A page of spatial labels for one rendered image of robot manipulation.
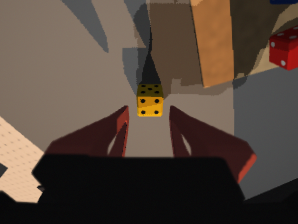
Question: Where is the tan flat mat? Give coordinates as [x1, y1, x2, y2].
[189, 0, 298, 88]

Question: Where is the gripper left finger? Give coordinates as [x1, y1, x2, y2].
[42, 105, 129, 157]

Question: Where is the red die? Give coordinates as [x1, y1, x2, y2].
[269, 25, 298, 71]

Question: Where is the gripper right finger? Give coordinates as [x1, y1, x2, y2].
[169, 105, 257, 184]

